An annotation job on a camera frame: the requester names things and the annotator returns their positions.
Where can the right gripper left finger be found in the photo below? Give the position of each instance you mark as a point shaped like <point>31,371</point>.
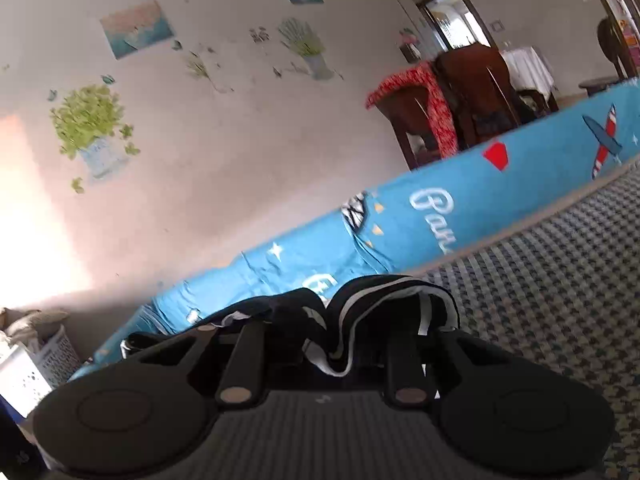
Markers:
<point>240,380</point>

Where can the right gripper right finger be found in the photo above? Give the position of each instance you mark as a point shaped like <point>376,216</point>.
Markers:
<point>406,369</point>

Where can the black garment red print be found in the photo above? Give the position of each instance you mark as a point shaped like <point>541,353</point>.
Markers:
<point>307,343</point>

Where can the blue cartoon print bedsheet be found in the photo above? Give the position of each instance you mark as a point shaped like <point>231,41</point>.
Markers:
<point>411,221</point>

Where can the houndstooth mattress cover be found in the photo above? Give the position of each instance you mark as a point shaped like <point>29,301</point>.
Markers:
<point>564,293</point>

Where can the white laundry basket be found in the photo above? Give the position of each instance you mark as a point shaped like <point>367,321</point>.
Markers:
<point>27,378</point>

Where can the red patterned cloth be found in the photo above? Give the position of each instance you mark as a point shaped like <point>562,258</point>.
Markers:
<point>414,104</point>

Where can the brown wooden chair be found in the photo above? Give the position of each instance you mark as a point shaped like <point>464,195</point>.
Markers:
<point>476,83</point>

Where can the white cloth on chair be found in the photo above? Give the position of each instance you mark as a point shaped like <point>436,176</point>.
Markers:
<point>528,71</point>

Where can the green plant wall sticker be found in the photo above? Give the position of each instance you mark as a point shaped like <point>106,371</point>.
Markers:
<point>91,126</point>

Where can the lavender pot wall sticker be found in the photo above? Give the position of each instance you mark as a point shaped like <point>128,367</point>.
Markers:
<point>301,40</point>

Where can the pink blue wall picture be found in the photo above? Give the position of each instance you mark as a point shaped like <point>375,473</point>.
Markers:
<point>136,28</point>

